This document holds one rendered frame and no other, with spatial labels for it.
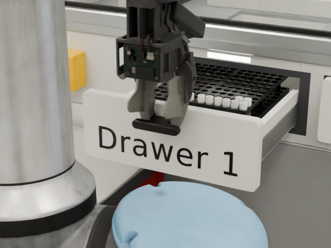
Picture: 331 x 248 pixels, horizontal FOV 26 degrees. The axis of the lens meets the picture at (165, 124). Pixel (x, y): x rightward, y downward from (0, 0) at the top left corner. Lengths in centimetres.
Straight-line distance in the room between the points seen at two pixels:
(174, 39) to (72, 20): 47
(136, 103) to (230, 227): 52
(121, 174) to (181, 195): 66
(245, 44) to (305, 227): 35
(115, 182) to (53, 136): 67
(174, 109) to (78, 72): 41
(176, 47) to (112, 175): 33
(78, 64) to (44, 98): 86
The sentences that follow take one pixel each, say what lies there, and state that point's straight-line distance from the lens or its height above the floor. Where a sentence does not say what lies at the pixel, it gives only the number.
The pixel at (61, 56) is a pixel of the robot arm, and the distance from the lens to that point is 53.
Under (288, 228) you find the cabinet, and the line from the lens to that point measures 134.
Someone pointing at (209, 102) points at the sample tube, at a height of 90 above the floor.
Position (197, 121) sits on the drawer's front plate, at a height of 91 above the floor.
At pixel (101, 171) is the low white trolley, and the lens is 123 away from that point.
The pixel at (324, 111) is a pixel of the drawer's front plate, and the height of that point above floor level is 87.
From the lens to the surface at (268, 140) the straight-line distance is 111.
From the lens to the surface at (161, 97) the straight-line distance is 116.
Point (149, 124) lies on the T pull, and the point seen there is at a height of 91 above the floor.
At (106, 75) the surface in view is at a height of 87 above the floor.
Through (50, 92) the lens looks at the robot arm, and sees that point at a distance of 52.
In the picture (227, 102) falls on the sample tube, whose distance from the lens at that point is 112.
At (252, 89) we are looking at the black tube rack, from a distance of 121.
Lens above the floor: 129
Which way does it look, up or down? 22 degrees down
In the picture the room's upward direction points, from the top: straight up
